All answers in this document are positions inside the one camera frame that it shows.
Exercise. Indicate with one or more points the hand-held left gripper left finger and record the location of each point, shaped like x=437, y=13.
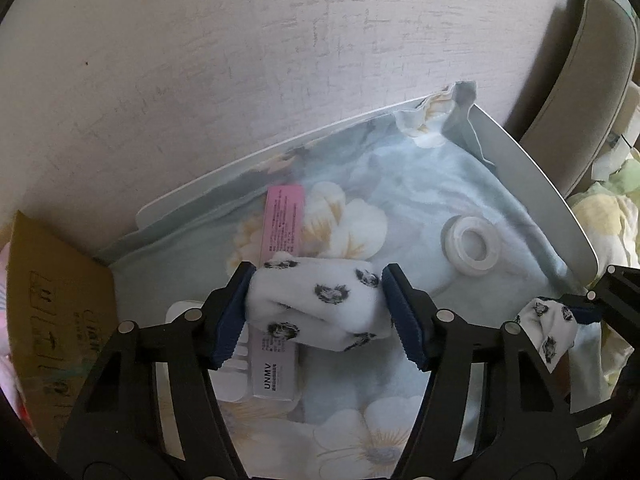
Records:
x=227, y=325

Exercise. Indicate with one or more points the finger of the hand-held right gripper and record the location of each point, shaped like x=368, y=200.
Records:
x=617, y=295
x=595, y=410

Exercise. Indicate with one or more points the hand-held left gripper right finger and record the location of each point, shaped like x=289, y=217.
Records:
x=407, y=320

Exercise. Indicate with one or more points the white black-spotted sock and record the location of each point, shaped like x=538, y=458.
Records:
x=320, y=305
x=547, y=330

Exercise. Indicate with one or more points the pink teal printed cardboard box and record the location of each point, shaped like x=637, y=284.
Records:
x=55, y=310

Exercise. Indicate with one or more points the pale yellow cloth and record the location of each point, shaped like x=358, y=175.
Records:
x=610, y=220

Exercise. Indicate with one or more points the white tape roll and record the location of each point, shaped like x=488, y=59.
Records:
x=472, y=245

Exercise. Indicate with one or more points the pink white cosmetic box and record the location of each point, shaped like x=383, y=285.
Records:
x=282, y=230

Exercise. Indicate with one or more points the blue floral cloth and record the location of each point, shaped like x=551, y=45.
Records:
x=400, y=185

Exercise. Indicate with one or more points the beige chair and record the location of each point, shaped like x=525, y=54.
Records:
x=585, y=85

